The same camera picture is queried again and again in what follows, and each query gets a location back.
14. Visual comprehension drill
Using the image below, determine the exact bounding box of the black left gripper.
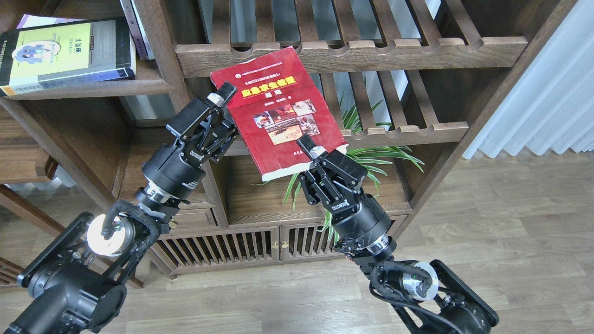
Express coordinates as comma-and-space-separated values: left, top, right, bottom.
142, 82, 238, 202

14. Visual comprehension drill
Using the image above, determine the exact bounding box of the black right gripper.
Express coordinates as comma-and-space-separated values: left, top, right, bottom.
297, 135, 391, 246

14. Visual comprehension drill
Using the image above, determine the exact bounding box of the red cover book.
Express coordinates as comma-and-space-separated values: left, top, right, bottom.
210, 47, 348, 182

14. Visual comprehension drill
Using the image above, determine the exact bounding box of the green and black book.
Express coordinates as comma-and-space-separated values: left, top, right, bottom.
0, 17, 136, 96

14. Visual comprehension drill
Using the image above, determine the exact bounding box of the pale lilac white book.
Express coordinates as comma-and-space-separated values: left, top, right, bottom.
16, 13, 84, 28

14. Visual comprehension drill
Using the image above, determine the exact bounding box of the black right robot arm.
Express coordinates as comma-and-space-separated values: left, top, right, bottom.
297, 135, 499, 334

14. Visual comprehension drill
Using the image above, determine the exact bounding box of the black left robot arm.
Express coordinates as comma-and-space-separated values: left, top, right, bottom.
6, 82, 238, 334

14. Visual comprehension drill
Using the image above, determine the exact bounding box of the green spider plant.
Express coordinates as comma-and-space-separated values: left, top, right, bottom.
283, 104, 425, 243

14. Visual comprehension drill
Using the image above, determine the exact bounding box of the grey upright book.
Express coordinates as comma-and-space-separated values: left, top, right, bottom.
120, 0, 148, 60

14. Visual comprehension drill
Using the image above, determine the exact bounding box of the dark wooden bookshelf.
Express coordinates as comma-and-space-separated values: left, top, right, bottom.
1, 0, 577, 274

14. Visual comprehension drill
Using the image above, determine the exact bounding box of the white blue upright book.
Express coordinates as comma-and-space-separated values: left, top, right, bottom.
131, 0, 155, 60

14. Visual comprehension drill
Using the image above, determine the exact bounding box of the white sheer curtain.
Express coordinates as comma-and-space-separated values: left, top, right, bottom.
463, 0, 594, 160

